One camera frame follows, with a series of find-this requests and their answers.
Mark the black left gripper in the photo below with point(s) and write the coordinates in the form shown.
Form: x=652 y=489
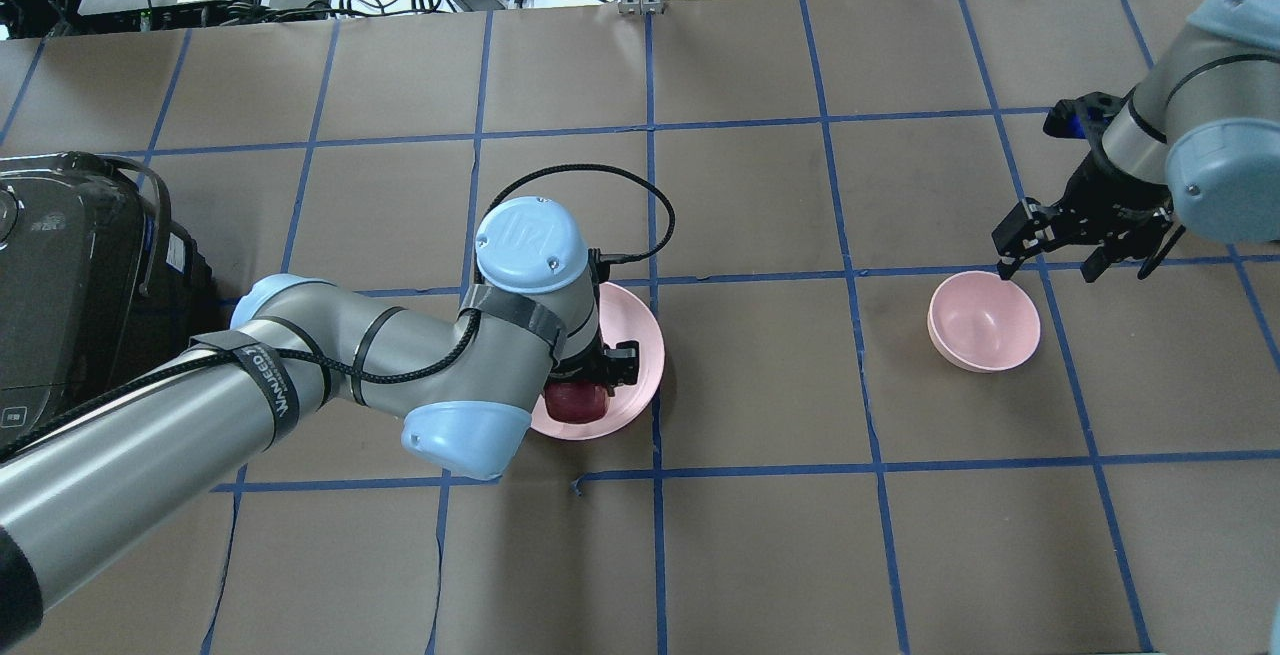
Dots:
x=585 y=367

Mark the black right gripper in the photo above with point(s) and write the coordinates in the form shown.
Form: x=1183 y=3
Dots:
x=1103 y=191

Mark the pink bowl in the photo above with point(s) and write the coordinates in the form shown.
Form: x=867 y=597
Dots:
x=983 y=324

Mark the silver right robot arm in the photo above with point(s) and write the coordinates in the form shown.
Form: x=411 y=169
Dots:
x=1193 y=147

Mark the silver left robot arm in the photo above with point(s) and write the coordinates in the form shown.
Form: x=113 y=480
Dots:
x=529 y=332

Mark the dark grey rice cooker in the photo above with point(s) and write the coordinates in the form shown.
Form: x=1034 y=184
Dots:
x=99 y=282

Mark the red apple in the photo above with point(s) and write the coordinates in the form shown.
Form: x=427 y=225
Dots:
x=576 y=402

